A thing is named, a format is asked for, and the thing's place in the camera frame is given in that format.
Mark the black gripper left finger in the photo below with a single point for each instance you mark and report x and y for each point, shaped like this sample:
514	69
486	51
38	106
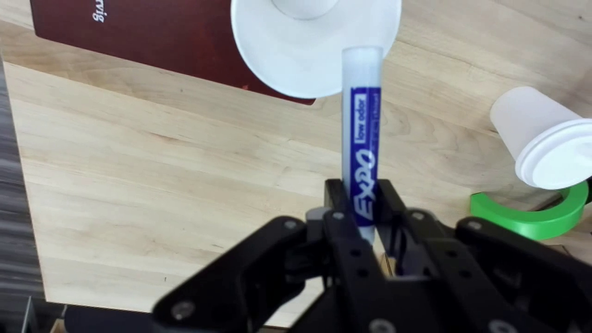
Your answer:
344	265

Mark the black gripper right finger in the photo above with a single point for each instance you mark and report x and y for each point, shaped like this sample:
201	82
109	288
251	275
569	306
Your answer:
468	265

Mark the blue Expo marker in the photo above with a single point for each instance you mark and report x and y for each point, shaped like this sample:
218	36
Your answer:
362	123

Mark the brown paper coffee cup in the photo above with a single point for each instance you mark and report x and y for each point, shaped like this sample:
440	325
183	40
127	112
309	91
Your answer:
307	56

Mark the green tape roll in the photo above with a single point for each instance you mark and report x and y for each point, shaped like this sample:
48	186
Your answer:
529	223

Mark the dark red hardcover book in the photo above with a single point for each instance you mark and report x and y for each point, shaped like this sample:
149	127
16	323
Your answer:
153	30

